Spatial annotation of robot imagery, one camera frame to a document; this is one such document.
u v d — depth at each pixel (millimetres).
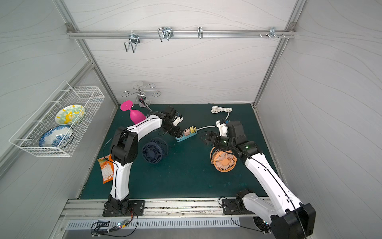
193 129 962
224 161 805
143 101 928
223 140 632
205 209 743
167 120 763
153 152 842
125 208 660
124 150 555
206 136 661
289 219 367
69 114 699
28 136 555
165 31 753
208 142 648
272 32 765
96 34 797
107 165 860
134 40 785
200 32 769
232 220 694
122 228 678
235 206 733
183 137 959
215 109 1148
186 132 957
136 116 923
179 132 889
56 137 624
